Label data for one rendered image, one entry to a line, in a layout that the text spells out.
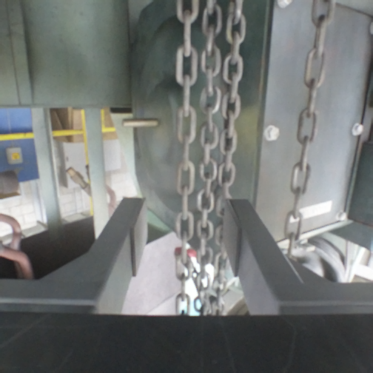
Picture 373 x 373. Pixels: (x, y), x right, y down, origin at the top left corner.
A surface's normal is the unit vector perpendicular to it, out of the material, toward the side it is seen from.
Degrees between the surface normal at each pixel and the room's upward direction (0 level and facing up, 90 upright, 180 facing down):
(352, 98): 90
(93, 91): 90
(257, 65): 90
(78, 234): 90
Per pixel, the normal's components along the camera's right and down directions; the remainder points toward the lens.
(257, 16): -0.87, 0.13
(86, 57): 0.76, 0.21
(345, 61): 0.49, 0.26
